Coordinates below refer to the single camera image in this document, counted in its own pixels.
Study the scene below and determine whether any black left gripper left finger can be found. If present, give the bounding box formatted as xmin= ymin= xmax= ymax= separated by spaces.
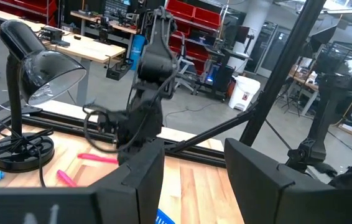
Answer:
xmin=89 ymin=138 xmax=166 ymax=224

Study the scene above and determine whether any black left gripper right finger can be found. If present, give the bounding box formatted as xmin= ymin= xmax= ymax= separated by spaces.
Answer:
xmin=225 ymin=139 xmax=330 ymax=224

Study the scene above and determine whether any reddish pink highlighter marker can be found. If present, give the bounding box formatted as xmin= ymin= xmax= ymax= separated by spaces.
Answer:
xmin=76 ymin=152 xmax=119 ymax=165

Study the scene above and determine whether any blue plastic basket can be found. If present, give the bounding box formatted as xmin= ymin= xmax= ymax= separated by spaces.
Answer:
xmin=155 ymin=208 xmax=177 ymax=224

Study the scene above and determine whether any blue water jug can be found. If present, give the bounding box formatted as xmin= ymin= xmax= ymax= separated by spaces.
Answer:
xmin=129 ymin=34 xmax=147 ymax=71

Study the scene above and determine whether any black desk lamp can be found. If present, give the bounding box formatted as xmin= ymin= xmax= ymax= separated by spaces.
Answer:
xmin=0 ymin=20 xmax=87 ymax=174

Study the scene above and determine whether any wooden top desk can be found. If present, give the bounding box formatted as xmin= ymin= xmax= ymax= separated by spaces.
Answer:
xmin=0 ymin=4 xmax=127 ymax=106

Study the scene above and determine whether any black angled support strut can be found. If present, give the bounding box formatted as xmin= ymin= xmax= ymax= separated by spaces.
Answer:
xmin=284 ymin=74 xmax=352 ymax=187

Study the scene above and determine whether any white office chair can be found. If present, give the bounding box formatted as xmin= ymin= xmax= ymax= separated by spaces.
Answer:
xmin=175 ymin=46 xmax=195 ymax=94

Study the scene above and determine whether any white trash bin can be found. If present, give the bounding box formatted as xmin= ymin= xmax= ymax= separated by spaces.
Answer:
xmin=228 ymin=75 xmax=261 ymax=112

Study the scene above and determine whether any wooden workbench with equipment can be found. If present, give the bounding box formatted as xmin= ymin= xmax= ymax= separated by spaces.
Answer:
xmin=70 ymin=11 xmax=139 ymax=35

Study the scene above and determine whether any black device on desk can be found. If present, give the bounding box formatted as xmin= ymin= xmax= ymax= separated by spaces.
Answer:
xmin=40 ymin=26 xmax=71 ymax=47

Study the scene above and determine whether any computer tower blue light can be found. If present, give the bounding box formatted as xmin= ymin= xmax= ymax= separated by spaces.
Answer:
xmin=205 ymin=62 xmax=234 ymax=94

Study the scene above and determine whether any red bin shelf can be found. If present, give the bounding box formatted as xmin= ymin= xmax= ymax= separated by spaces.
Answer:
xmin=165 ymin=0 xmax=222 ymax=75
xmin=0 ymin=0 xmax=58 ymax=26

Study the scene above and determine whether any black right arm cable loop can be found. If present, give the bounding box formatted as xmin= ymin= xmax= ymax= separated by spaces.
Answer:
xmin=82 ymin=101 xmax=127 ymax=154

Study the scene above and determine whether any black lamp power cable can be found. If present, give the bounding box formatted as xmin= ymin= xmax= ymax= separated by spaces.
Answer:
xmin=0 ymin=113 xmax=55 ymax=187

